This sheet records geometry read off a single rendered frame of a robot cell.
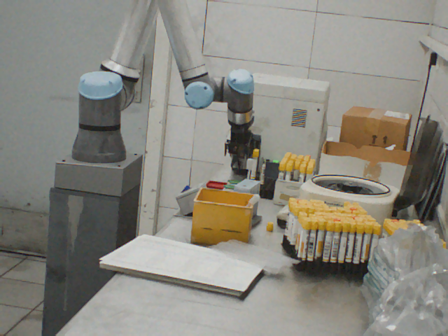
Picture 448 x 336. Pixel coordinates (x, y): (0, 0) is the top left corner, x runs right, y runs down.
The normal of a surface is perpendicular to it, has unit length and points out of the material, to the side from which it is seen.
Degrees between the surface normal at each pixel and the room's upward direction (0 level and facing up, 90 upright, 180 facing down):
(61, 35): 90
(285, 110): 90
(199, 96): 92
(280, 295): 0
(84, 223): 90
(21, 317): 0
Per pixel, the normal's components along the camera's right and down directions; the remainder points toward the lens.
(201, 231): -0.10, 0.21
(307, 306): 0.11, -0.97
